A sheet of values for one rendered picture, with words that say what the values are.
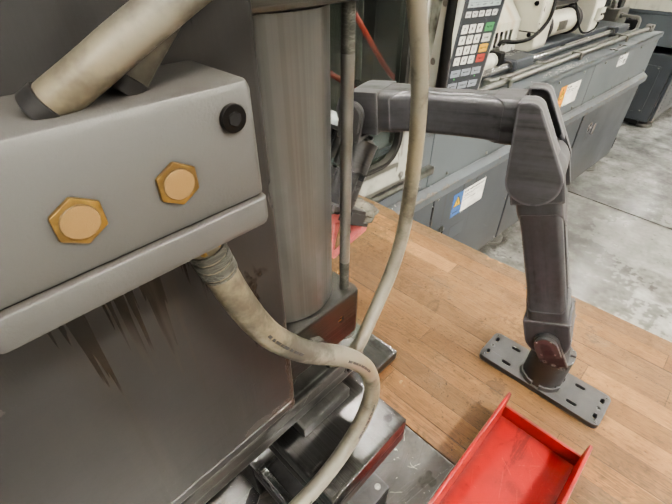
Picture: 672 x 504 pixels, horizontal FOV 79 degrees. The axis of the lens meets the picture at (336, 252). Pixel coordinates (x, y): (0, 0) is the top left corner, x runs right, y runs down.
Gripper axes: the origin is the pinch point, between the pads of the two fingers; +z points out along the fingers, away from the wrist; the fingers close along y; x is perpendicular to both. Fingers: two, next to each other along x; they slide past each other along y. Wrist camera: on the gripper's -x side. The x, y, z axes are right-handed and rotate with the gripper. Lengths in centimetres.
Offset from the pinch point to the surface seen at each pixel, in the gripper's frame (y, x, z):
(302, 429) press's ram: 26.3, 22.6, 6.9
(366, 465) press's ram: 24.1, 28.5, 7.0
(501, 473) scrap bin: -5.6, 38.5, 16.0
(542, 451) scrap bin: -11.5, 41.8, 12.3
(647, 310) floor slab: -203, 65, 0
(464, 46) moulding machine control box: -61, -19, -56
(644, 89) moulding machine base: -417, 0, -172
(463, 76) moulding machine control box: -68, -19, -51
